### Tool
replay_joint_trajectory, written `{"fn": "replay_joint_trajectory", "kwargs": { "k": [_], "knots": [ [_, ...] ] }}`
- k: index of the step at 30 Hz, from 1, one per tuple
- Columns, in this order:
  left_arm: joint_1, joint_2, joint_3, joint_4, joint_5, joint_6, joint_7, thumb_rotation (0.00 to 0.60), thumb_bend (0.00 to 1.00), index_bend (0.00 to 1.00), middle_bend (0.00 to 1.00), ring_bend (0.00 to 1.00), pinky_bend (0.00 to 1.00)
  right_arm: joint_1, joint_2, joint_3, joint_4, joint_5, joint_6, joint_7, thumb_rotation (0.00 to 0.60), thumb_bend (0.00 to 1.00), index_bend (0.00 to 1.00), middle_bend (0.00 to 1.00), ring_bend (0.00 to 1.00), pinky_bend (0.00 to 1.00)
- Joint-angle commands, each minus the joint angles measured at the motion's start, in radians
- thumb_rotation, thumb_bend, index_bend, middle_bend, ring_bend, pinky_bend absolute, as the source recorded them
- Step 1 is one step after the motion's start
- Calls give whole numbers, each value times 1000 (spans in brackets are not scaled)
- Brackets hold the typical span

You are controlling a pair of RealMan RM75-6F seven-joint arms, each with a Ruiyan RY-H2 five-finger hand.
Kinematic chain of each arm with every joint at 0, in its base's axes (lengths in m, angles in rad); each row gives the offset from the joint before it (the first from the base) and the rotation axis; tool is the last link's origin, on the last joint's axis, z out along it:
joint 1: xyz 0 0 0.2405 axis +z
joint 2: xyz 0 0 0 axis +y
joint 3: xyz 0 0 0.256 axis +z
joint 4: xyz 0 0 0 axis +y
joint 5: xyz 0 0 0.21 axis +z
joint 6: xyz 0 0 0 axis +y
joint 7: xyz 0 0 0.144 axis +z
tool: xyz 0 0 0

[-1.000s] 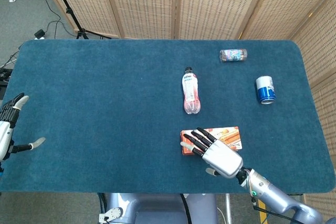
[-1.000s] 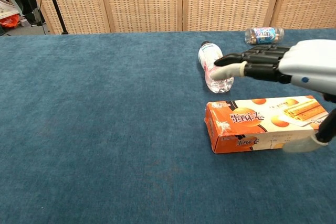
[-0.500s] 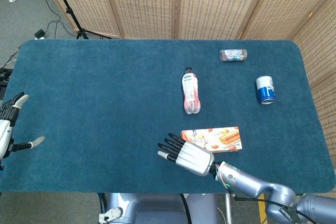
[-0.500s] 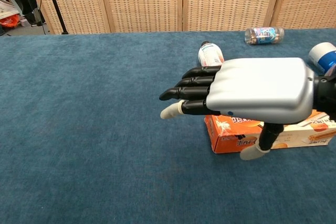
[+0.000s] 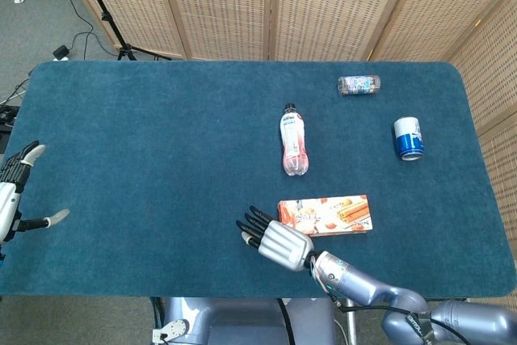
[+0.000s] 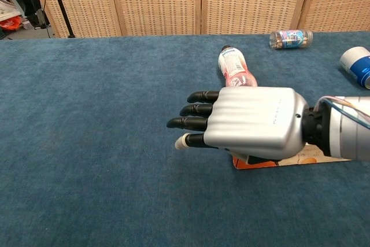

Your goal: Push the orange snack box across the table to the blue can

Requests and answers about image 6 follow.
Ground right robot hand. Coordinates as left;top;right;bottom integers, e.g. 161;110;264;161
166;86;309;168

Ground orange biscuit box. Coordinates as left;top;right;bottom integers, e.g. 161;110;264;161
232;142;355;170

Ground white printed papers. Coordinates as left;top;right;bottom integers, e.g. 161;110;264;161
0;0;23;22

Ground black office chair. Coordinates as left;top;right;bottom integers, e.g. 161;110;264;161
0;0;51;31

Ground orange plastic bag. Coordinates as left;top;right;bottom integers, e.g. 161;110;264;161
0;15;23;31

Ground pink drink bottle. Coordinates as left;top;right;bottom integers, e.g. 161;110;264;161
218;45;258;88

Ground black tripod stand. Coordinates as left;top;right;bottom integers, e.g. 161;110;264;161
46;0;76;39

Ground clear plastic snack jar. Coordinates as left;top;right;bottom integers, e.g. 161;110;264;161
269;29;314;50

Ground blue and white can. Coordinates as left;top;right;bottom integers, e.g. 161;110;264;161
339;46;370;90

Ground woven folding screen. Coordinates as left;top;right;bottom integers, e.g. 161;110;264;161
25;0;370;39

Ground blue table mat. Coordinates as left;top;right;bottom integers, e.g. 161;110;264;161
0;30;370;247

